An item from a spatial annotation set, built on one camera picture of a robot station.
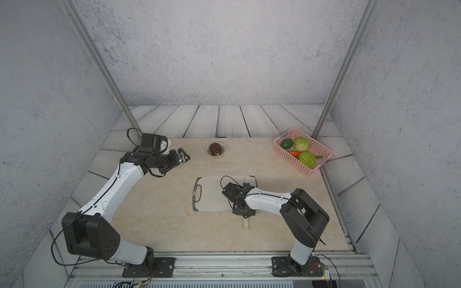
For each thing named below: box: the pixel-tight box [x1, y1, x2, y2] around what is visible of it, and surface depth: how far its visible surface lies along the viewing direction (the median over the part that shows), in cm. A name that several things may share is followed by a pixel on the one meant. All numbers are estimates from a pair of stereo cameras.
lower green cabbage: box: [298, 151, 317, 168], surface depth 101 cm
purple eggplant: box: [209, 142, 223, 156], surface depth 113 cm
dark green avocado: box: [280, 138, 294, 150], surface depth 116 cm
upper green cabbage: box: [293, 136, 311, 153], surface depth 110 cm
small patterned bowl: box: [205, 141, 226, 158], surface depth 112 cm
